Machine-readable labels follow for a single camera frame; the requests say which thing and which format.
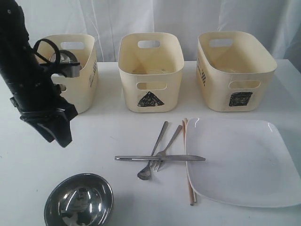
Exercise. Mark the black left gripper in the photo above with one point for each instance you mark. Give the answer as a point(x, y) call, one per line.
point(39, 100)

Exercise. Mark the stainless steel bowl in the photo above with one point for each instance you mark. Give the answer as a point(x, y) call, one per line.
point(85, 199)

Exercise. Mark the steel table knife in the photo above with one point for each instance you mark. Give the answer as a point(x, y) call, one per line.
point(161, 158)

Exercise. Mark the steel mug front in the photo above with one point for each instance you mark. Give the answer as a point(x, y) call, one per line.
point(67, 56)

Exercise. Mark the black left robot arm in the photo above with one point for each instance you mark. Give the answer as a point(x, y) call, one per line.
point(14, 39)

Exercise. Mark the cream bin with circle mark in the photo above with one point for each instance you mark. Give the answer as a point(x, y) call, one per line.
point(80, 90)

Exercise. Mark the steel spoon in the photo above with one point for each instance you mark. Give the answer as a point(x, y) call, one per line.
point(145, 173)

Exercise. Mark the steel fork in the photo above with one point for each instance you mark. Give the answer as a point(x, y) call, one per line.
point(158, 164)

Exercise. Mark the cream bin with triangle mark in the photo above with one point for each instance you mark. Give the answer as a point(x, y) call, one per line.
point(151, 68)

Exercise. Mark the white backdrop curtain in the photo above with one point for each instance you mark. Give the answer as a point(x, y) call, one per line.
point(275, 23)

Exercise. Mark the wooden chopstick right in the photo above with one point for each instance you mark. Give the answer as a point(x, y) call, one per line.
point(192, 194)

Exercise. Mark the cream bin with square mark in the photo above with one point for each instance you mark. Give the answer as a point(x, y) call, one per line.
point(234, 70)

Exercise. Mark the white square plate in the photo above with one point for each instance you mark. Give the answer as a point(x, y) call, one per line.
point(246, 163)

